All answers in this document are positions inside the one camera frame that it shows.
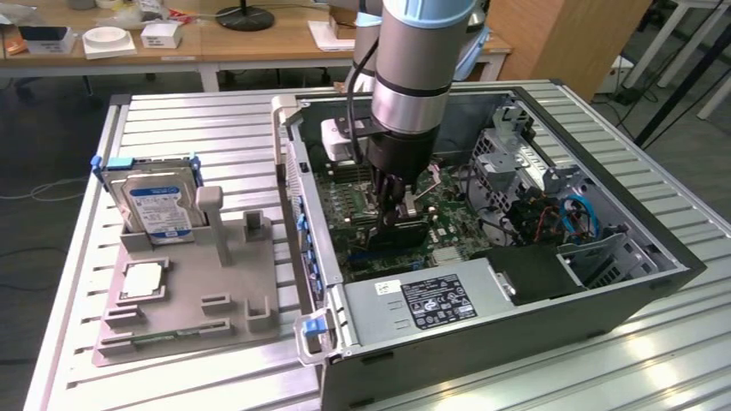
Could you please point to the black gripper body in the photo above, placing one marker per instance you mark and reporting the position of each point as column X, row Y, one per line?
column 399, row 154

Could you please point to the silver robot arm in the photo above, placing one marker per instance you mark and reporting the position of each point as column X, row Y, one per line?
column 411, row 64

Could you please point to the CPU socket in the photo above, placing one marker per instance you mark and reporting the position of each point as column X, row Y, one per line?
column 365, row 199

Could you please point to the silver socket cover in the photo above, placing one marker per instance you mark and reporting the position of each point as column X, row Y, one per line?
column 433, row 169

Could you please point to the green motherboard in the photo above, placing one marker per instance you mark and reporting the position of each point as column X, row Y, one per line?
column 451, row 231

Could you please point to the blue expansion slot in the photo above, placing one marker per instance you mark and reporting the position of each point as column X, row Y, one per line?
column 359, row 257

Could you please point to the silver chipset heatsink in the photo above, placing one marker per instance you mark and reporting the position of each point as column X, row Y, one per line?
column 445, row 256

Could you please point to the metal disk bay cage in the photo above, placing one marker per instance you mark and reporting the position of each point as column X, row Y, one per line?
column 508, row 180

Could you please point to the grey power supply unit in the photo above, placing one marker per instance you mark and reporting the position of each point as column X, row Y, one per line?
column 433, row 299

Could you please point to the black air shroud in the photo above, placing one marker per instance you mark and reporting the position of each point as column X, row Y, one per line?
column 525, row 274

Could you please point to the white paper stack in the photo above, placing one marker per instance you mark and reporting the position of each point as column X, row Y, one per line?
column 328, row 38

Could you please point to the blue case latch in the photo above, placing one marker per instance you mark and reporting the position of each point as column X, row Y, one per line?
column 312, row 327

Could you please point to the wooden desk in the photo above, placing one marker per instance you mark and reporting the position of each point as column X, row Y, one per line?
column 285, row 43
column 68, row 61

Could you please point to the cardboard box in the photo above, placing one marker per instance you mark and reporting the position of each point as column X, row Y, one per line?
column 343, row 17

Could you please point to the black open PC case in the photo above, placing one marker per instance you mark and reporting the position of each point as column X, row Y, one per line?
column 513, row 342

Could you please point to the wooden cabinet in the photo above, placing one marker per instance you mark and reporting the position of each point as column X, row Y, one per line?
column 571, row 43

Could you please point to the grey parts rack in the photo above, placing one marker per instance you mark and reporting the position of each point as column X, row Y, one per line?
column 188, row 291

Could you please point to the black lamp base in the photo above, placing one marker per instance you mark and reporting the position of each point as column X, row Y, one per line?
column 245, row 19

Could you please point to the silver CPU chip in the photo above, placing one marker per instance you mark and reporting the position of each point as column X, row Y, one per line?
column 142, row 280

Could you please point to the green RAM stick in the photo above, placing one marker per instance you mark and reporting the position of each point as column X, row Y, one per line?
column 165, row 335

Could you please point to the small white carton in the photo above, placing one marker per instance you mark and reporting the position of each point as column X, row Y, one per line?
column 160, row 35

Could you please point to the clear plastic bag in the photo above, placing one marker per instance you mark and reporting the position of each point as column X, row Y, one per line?
column 142, row 10

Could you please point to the white round holder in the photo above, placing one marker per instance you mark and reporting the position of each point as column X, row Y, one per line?
column 108, row 43

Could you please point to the grey cup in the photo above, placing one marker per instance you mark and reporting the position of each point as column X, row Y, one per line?
column 82, row 4

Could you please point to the white box with black lid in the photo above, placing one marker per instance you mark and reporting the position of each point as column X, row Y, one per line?
column 45, row 43

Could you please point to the orange object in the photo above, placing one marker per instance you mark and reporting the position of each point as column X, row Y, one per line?
column 13, row 47

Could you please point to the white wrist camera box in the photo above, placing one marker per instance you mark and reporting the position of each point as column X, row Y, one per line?
column 336, row 141

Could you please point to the hard disk with blue bracket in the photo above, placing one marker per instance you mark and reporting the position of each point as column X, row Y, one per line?
column 160, row 205

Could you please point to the dark metal post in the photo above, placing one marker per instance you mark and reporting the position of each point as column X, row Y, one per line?
column 685, row 92

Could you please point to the white table frame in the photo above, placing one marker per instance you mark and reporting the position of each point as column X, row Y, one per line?
column 713, row 99

